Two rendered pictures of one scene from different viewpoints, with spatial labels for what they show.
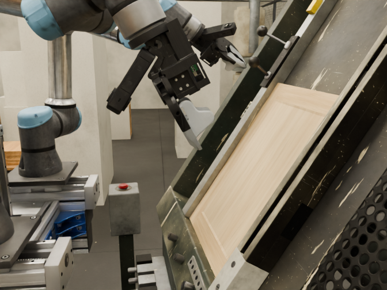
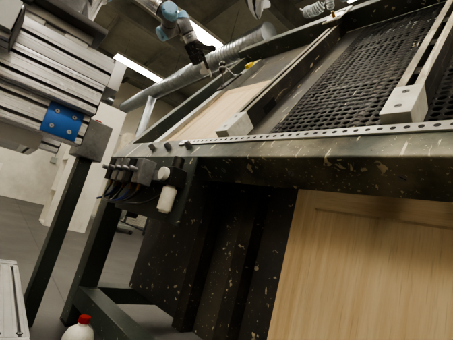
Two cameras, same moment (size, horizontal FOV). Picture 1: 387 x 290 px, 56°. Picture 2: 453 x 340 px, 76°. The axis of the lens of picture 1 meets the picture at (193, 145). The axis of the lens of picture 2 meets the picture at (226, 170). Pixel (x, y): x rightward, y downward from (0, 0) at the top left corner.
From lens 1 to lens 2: 0.98 m
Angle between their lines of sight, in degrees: 40
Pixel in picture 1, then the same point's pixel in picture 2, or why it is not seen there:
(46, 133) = not seen: hidden behind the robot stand
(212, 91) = (98, 175)
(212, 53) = (198, 57)
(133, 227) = (98, 154)
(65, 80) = not seen: hidden behind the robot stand
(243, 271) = (244, 117)
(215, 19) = (118, 123)
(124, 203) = (98, 130)
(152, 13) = not seen: outside the picture
